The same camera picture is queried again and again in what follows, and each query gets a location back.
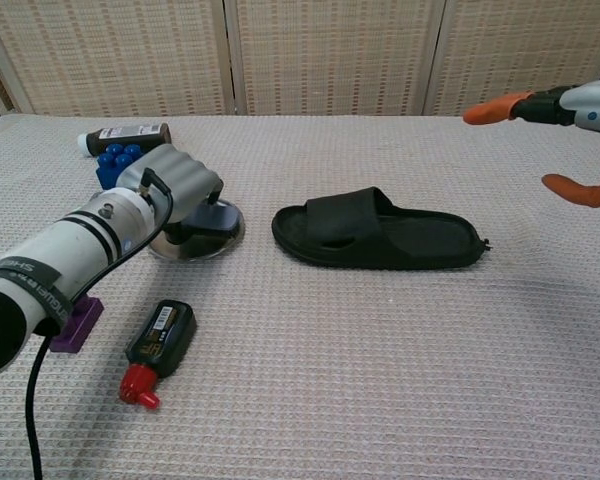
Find left black grey robot hand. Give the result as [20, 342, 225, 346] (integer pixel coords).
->
[117, 144, 226, 247]

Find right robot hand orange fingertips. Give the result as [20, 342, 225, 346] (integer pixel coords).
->
[461, 74, 600, 209]

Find blue building block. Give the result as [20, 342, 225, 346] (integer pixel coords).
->
[94, 143, 142, 191]

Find brown bottle white cap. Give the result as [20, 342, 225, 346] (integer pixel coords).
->
[76, 122, 173, 160]

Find round stainless steel plate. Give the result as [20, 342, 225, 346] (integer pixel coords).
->
[149, 197, 247, 262]

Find black bottle red cap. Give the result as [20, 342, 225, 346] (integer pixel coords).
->
[119, 299, 199, 412]

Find purple building block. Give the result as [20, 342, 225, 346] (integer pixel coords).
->
[49, 295, 106, 354]

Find bamboo folding screen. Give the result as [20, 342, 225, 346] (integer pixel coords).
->
[0, 0, 600, 120]

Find black rubber slipper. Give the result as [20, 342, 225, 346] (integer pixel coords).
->
[270, 185, 493, 273]

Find white woven tablecloth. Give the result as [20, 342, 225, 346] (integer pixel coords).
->
[0, 113, 600, 480]

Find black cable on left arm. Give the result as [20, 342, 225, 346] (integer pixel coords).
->
[24, 168, 174, 480]

